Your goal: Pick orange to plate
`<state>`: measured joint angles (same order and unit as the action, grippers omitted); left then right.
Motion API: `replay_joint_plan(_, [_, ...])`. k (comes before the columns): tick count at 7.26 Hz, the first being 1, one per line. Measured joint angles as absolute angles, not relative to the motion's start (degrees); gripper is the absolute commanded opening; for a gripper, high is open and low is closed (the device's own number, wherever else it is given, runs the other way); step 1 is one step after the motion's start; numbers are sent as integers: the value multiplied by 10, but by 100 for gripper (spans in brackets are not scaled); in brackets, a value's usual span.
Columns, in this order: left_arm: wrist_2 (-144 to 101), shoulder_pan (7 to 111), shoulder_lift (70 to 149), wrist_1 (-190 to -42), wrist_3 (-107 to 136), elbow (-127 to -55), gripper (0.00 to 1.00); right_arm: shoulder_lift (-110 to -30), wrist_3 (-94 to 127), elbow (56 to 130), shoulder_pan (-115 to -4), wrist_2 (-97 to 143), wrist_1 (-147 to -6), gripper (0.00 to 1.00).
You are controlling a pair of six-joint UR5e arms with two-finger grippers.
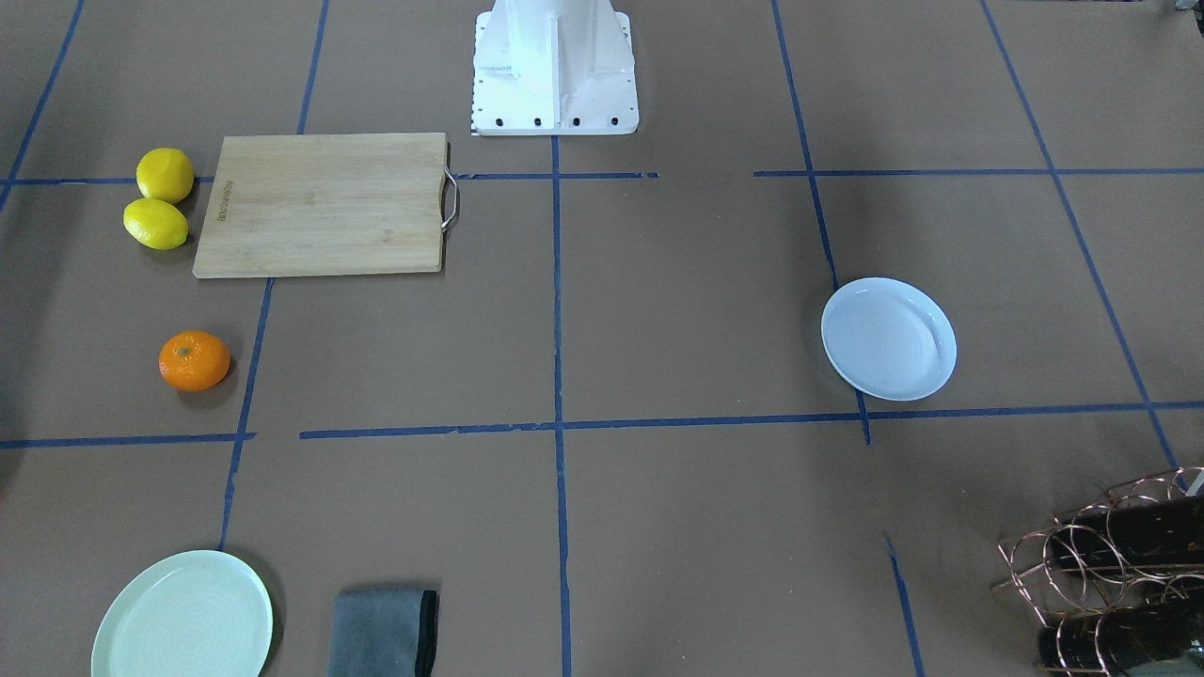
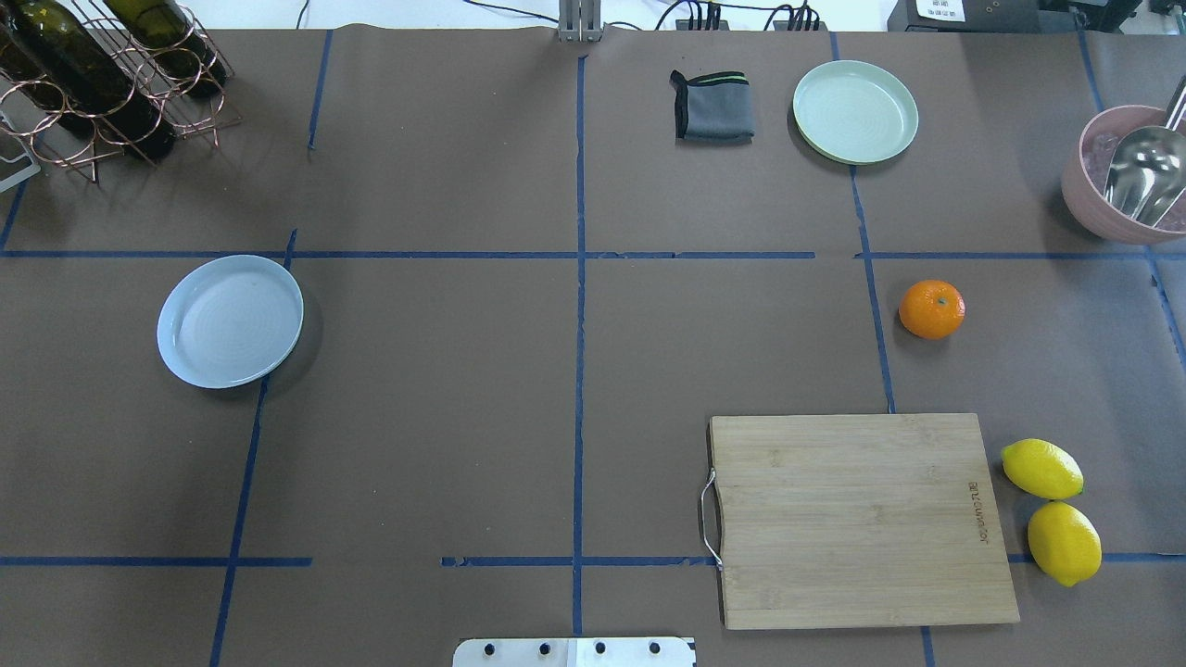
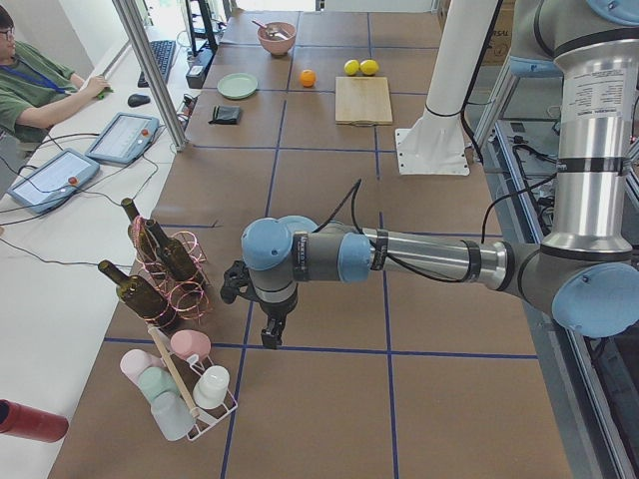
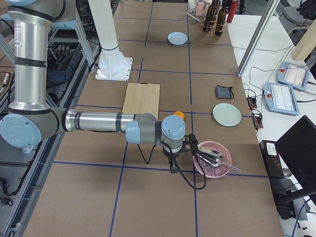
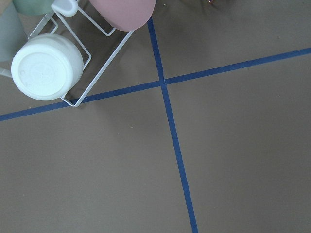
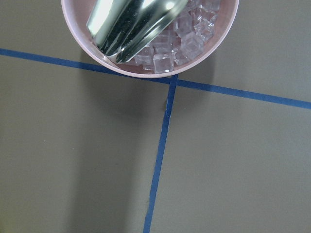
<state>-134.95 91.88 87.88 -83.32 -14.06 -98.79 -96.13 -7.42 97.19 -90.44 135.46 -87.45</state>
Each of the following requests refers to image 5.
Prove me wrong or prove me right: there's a pink upside-down cup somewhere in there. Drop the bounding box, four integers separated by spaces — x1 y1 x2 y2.
90 0 156 32

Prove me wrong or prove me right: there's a white upside-down cup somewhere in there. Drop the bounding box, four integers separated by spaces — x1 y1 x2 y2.
11 33 84 100

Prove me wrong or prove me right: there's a green upside-down cup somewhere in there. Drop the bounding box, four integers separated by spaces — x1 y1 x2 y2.
13 0 54 16

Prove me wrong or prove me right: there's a grey-blue upside-down cup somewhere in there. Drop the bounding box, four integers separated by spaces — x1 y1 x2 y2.
0 3 27 62

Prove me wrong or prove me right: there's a white wire cup rack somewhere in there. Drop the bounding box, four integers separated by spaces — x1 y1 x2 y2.
0 0 133 107

